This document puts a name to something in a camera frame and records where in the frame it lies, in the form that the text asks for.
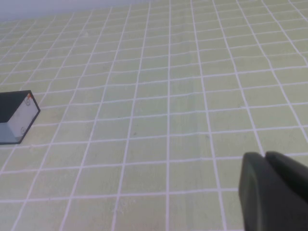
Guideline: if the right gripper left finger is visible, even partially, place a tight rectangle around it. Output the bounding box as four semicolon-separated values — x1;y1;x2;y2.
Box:
238;152;289;231

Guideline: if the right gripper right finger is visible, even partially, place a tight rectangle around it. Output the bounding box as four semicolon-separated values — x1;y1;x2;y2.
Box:
264;151;308;231

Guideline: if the black printed glasses case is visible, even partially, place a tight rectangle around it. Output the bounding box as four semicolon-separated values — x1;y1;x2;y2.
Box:
0;90;41;145

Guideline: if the green checkered tablecloth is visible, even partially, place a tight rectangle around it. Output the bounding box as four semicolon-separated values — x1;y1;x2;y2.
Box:
0;0;308;231

